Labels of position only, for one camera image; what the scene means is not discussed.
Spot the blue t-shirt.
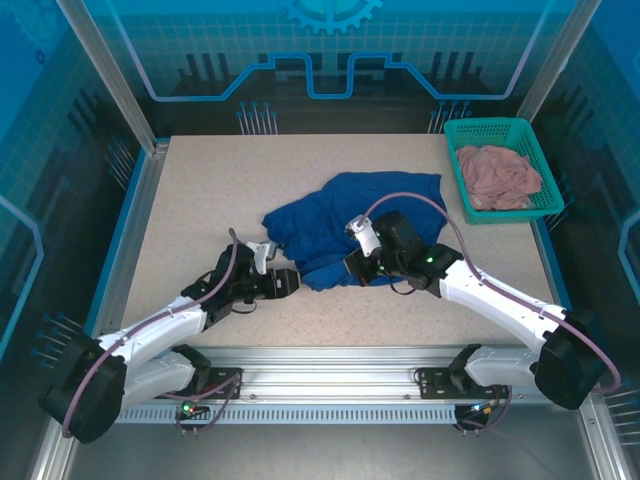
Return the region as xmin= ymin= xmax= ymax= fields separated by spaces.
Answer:
xmin=262 ymin=171 xmax=448 ymax=293

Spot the teal plastic basket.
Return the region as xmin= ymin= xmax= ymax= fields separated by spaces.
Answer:
xmin=443 ymin=118 xmax=565 ymax=225

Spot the pink t-shirt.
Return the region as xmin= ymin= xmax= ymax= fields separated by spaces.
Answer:
xmin=455 ymin=144 xmax=543 ymax=212

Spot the blue table edge strip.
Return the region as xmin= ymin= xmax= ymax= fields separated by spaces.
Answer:
xmin=74 ymin=149 xmax=151 ymax=351

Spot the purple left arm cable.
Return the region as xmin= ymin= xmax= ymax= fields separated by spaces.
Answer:
xmin=60 ymin=228 xmax=245 ymax=440

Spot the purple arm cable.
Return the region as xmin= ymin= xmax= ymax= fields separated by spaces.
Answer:
xmin=360 ymin=192 xmax=622 ymax=435
xmin=60 ymin=228 xmax=245 ymax=440

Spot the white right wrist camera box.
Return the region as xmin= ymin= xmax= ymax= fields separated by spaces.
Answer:
xmin=343 ymin=214 xmax=382 ymax=260

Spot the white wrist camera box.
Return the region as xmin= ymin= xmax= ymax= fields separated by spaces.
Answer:
xmin=247 ymin=240 xmax=281 ymax=275
xmin=343 ymin=214 xmax=382 ymax=260

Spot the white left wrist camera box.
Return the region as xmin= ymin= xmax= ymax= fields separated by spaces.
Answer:
xmin=247 ymin=240 xmax=281 ymax=275

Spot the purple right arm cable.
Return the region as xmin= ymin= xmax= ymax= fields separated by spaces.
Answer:
xmin=360 ymin=192 xmax=622 ymax=435

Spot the thin black right gripper cable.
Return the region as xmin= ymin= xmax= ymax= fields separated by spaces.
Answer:
xmin=388 ymin=277 xmax=419 ymax=297

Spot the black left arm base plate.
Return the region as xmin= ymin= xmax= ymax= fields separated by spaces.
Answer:
xmin=197 ymin=367 xmax=245 ymax=400

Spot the aluminium mounting rail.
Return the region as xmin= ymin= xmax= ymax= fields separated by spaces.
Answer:
xmin=64 ymin=347 xmax=599 ymax=401

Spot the aluminium table side rail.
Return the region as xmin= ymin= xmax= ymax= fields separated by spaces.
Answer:
xmin=92 ymin=144 xmax=169 ymax=346

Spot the slotted grey cable duct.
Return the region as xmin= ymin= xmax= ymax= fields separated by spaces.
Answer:
xmin=114 ymin=405 xmax=459 ymax=425

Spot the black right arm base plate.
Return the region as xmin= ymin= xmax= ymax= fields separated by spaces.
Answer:
xmin=417 ymin=366 xmax=510 ymax=400

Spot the aluminium frame post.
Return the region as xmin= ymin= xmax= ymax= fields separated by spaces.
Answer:
xmin=503 ymin=0 xmax=601 ymax=154
xmin=54 ymin=0 xmax=169 ymax=156

